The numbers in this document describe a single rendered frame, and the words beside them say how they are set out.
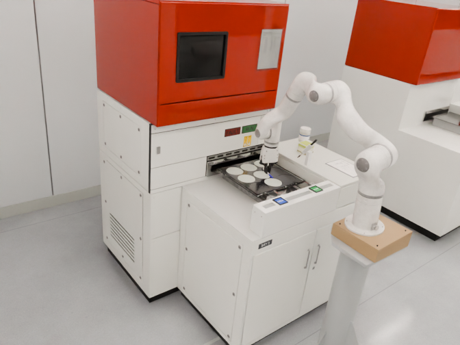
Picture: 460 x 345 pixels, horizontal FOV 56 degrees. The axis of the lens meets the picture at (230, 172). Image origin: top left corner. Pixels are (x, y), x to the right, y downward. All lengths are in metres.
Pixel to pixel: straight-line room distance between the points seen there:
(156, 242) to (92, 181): 1.53
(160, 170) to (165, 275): 0.74
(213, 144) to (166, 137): 0.32
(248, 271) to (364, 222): 0.61
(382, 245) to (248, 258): 0.63
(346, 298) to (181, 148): 1.17
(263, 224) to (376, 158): 0.59
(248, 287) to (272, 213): 0.42
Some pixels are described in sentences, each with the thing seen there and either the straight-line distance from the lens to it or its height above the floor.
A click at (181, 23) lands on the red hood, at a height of 1.72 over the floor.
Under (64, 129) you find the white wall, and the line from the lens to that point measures 3.73.
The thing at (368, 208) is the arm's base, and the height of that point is 1.02.
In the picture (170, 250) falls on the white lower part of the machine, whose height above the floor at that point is 0.40.
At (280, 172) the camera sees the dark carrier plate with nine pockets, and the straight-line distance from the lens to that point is 2.60.
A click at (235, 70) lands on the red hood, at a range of 2.38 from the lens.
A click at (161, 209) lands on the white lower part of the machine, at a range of 2.49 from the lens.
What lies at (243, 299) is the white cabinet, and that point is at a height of 0.46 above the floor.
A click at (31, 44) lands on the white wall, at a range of 3.50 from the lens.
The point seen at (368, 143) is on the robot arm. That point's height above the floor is 1.30.
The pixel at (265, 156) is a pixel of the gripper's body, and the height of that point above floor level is 1.02.
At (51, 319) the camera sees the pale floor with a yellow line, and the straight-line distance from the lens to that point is 2.91.
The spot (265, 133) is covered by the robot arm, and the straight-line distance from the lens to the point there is 2.36.
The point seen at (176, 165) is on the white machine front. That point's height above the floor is 0.96.
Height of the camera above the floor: 2.00
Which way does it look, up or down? 26 degrees down
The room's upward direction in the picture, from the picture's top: 6 degrees clockwise
